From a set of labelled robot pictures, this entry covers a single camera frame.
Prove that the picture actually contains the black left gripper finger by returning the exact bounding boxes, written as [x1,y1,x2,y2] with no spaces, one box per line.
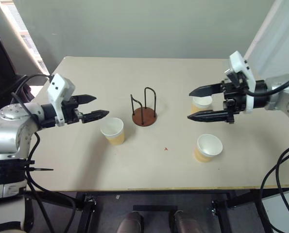
[82,110,110,125]
[75,94,97,106]

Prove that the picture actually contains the black metal table frame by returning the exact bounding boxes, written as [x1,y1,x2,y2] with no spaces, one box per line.
[22,186,289,233]

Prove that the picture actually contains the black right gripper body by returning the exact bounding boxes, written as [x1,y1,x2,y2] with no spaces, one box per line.
[221,81,249,125]

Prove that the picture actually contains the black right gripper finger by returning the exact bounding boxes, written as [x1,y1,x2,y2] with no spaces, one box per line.
[187,109,229,123]
[188,83,223,98]

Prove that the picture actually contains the window blinds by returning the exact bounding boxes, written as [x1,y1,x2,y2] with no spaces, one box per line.
[5,0,51,76]

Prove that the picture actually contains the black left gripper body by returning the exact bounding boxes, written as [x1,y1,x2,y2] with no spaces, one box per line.
[61,96,85,126]

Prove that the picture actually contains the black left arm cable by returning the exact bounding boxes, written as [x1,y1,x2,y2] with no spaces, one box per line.
[11,73,77,233]

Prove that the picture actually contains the tan paper cup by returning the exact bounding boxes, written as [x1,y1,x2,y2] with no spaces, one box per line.
[194,133,223,164]
[190,95,213,115]
[100,117,125,146]

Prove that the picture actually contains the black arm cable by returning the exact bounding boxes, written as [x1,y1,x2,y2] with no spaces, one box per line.
[11,73,77,233]
[243,72,289,97]

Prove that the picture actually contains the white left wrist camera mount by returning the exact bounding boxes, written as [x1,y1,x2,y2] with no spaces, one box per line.
[47,73,76,127]

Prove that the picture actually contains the brown wire cup holder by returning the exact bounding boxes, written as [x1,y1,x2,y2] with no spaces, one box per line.
[130,86,158,128]

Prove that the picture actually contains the dark rounded shape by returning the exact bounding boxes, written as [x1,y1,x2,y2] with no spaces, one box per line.
[116,210,145,233]
[169,210,197,233]

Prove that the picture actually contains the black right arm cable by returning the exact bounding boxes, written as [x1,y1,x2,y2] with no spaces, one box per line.
[243,72,289,97]

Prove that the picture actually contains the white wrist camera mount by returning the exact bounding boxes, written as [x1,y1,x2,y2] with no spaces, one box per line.
[47,73,76,127]
[225,50,256,114]

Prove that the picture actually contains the black cable tie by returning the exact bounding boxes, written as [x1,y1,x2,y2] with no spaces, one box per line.
[27,166,54,172]

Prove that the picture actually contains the white panel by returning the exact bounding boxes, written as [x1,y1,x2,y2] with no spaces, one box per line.
[243,0,289,82]

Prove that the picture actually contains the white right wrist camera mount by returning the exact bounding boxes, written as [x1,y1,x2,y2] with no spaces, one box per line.
[225,50,256,114]

